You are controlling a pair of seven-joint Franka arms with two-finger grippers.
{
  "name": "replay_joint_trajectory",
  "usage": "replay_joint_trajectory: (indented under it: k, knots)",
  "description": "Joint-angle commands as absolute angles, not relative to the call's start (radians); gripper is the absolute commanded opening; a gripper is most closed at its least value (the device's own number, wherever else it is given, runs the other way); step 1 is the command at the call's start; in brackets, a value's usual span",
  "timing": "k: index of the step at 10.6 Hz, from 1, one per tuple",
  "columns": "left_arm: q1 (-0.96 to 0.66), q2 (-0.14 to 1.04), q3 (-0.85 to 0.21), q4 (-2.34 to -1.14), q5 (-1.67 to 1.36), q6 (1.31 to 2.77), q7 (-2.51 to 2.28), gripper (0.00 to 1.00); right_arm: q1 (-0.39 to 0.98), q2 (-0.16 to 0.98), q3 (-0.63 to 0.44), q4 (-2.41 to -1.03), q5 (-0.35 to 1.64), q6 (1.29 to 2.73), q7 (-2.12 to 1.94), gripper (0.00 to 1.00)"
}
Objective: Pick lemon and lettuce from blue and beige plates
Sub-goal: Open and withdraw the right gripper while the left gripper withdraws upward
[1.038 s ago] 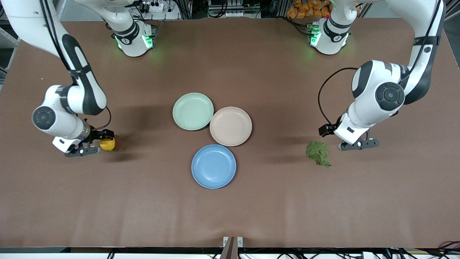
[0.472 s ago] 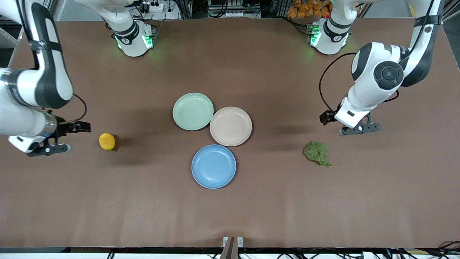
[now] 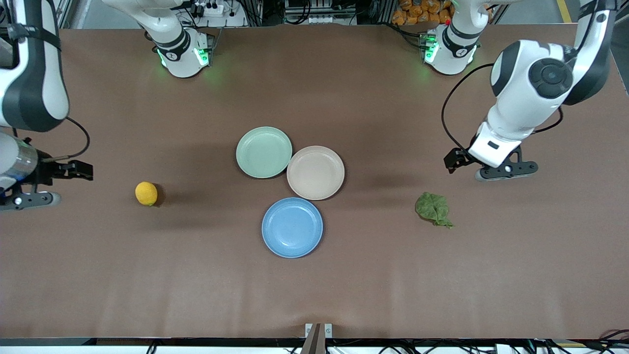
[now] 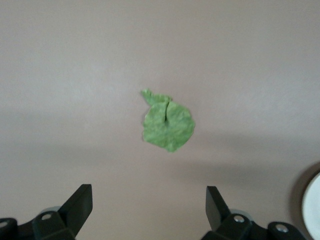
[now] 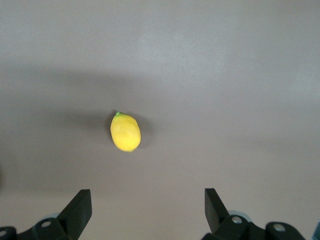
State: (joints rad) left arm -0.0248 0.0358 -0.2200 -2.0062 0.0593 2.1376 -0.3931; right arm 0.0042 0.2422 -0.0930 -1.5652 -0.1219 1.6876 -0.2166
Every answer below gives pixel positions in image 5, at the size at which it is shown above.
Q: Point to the yellow lemon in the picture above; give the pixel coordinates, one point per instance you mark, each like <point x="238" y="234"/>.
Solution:
<point x="126" y="132"/>

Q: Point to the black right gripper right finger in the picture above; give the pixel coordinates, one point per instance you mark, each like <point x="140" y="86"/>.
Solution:
<point x="220" y="215"/>

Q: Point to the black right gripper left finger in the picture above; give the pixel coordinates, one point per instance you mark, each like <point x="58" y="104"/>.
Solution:
<point x="72" y="217"/>

